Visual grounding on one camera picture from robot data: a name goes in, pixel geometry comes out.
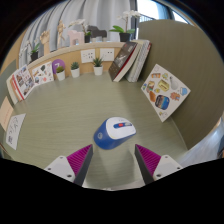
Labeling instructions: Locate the small succulent in white pot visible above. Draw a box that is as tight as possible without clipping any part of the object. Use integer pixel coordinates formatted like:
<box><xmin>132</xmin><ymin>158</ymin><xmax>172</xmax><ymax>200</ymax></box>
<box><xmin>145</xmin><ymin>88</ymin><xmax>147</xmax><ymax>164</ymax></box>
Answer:
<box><xmin>92</xmin><ymin>57</ymin><xmax>105</xmax><ymax>76</ymax></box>
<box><xmin>69</xmin><ymin>61</ymin><xmax>81</xmax><ymax>79</ymax></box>
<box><xmin>55</xmin><ymin>65</ymin><xmax>67</xmax><ymax>82</ymax></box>

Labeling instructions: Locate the wooden artist mannequin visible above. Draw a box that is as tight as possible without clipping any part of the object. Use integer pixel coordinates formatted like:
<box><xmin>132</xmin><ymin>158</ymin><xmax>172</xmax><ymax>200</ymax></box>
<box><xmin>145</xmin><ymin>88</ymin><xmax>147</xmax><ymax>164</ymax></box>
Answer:
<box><xmin>56</xmin><ymin>19</ymin><xmax>67</xmax><ymax>50</ymax></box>

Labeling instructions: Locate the black book with red edge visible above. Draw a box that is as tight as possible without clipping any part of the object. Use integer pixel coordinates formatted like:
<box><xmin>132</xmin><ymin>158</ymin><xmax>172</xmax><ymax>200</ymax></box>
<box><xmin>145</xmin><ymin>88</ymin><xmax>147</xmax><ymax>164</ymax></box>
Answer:
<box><xmin>108</xmin><ymin>41</ymin><xmax>139</xmax><ymax>83</ymax></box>

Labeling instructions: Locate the dark grey horse figure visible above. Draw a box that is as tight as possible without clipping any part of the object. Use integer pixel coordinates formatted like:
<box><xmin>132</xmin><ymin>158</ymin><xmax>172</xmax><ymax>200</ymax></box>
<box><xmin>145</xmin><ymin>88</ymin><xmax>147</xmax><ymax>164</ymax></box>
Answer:
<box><xmin>87</xmin><ymin>25</ymin><xmax>108</xmax><ymax>43</ymax></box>

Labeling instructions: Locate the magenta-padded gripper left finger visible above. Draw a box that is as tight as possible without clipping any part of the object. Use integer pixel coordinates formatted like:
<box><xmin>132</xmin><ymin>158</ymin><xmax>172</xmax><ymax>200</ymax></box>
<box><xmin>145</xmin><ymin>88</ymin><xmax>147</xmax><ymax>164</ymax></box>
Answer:
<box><xmin>43</xmin><ymin>143</ymin><xmax>94</xmax><ymax>187</ymax></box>

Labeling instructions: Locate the grey curtain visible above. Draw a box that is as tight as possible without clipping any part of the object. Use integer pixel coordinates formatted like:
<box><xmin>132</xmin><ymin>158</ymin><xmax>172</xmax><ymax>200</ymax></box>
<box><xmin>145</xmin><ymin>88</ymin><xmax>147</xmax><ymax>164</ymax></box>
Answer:
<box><xmin>18</xmin><ymin>0</ymin><xmax>132</xmax><ymax>68</ymax></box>

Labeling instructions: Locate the white mouse pad with drawing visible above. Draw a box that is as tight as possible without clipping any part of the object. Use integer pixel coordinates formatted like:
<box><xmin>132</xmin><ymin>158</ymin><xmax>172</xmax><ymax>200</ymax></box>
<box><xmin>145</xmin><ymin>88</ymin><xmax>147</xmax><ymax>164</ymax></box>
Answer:
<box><xmin>5</xmin><ymin>113</ymin><xmax>27</xmax><ymax>151</ymax></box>

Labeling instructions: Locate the window with dark frame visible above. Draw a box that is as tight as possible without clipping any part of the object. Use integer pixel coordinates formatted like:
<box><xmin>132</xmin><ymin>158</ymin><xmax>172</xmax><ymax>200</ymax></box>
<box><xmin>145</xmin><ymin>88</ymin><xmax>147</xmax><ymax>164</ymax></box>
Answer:
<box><xmin>130</xmin><ymin>0</ymin><xmax>191</xmax><ymax>26</ymax></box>

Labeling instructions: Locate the light wood ledge shelf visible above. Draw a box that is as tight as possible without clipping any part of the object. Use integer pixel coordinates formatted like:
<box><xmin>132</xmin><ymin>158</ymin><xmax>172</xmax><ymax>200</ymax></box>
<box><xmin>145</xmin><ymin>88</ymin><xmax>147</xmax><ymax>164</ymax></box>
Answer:
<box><xmin>26</xmin><ymin>41</ymin><xmax>126</xmax><ymax>79</ymax></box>

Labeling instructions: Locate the pink horse figure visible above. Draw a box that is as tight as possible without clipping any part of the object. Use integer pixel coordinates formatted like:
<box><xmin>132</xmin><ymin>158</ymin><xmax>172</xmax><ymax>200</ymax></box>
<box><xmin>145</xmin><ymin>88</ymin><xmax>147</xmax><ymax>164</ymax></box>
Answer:
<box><xmin>67</xmin><ymin>29</ymin><xmax>85</xmax><ymax>47</ymax></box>

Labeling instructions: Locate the white sheet with food stickers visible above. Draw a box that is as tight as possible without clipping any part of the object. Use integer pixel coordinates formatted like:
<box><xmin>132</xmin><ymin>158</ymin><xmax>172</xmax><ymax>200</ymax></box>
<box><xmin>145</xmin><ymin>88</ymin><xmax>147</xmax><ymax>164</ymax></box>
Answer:
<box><xmin>140</xmin><ymin>63</ymin><xmax>192</xmax><ymax>123</ymax></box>

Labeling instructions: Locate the white sheet with object stickers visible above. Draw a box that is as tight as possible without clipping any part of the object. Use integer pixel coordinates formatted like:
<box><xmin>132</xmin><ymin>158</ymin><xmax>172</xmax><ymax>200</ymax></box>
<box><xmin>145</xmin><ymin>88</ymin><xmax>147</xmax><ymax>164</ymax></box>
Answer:
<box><xmin>31</xmin><ymin>61</ymin><xmax>55</xmax><ymax>87</ymax></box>

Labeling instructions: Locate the blue and white computer mouse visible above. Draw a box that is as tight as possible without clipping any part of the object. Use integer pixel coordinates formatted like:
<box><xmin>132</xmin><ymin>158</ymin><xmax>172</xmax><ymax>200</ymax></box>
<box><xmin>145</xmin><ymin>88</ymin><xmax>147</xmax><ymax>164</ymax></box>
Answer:
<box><xmin>93</xmin><ymin>116</ymin><xmax>137</xmax><ymax>150</ymax></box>

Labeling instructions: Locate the thick white book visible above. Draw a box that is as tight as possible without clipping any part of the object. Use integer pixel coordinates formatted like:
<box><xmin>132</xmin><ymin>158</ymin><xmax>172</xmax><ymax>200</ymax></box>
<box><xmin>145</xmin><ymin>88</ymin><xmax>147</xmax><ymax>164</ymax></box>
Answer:
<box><xmin>5</xmin><ymin>70</ymin><xmax>18</xmax><ymax>105</ymax></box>

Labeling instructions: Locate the red book with photo cover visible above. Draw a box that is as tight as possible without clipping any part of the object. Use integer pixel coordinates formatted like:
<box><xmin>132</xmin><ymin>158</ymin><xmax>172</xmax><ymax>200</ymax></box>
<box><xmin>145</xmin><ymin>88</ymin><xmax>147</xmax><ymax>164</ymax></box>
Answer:
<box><xmin>11</xmin><ymin>64</ymin><xmax>36</xmax><ymax>102</ymax></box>

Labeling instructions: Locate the white wall socket plate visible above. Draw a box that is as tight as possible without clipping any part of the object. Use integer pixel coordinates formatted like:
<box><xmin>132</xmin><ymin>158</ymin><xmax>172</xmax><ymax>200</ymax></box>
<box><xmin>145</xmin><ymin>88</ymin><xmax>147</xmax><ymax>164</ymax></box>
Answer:
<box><xmin>80</xmin><ymin>48</ymin><xmax>96</xmax><ymax>64</ymax></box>
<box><xmin>99</xmin><ymin>47</ymin><xmax>115</xmax><ymax>62</ymax></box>

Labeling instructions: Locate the olive green desk partition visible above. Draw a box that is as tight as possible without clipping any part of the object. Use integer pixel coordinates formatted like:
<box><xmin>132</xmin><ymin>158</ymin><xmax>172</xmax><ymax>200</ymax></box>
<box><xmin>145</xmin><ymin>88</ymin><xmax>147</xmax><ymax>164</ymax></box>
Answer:
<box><xmin>137</xmin><ymin>19</ymin><xmax>224</xmax><ymax>151</ymax></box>
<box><xmin>0</xmin><ymin>59</ymin><xmax>18</xmax><ymax>101</ymax></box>

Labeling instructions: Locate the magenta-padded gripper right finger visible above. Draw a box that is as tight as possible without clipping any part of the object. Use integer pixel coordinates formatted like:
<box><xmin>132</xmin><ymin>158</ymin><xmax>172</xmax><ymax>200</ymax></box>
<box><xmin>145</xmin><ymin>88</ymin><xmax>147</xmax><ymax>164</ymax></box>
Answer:
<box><xmin>134</xmin><ymin>143</ymin><xmax>184</xmax><ymax>185</ymax></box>

